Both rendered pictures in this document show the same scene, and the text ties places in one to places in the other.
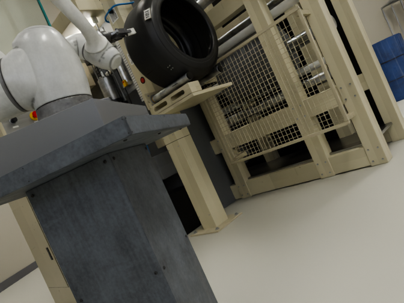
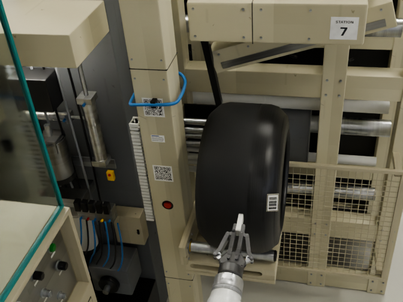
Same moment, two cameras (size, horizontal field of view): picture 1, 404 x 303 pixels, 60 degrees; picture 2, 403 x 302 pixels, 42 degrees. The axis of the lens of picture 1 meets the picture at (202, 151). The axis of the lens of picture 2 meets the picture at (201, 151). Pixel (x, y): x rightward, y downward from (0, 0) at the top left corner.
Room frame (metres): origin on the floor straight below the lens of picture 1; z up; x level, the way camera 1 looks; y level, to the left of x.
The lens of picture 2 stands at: (0.84, 0.77, 2.43)
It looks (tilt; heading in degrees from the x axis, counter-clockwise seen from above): 36 degrees down; 331
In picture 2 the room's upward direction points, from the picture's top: 5 degrees counter-clockwise
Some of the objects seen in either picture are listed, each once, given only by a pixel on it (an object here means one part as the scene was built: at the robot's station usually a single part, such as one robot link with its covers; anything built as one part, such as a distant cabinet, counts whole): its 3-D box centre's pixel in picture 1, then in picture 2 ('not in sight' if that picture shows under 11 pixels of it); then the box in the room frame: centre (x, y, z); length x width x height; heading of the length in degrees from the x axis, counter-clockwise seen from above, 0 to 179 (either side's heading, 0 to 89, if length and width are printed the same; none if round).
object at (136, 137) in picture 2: (131, 67); (145, 172); (2.34, 0.19, 1.19); 0.05 x 0.04 x 0.48; 136
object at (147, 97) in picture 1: (169, 95); (195, 221); (2.27, 0.04, 0.90); 0.40 x 0.03 x 0.10; 136
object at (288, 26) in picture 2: not in sight; (277, 10); (2.27, -0.38, 1.71); 0.61 x 0.25 x 0.15; 46
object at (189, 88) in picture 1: (175, 98); (231, 262); (2.04, 0.01, 0.83); 0.36 x 0.09 x 0.06; 46
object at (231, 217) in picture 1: (216, 223); not in sight; (2.31, 0.11, 0.01); 0.27 x 0.27 x 0.02; 46
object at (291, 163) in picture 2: (260, 97); (296, 220); (2.22, -0.48, 0.65); 0.90 x 0.02 x 0.70; 46
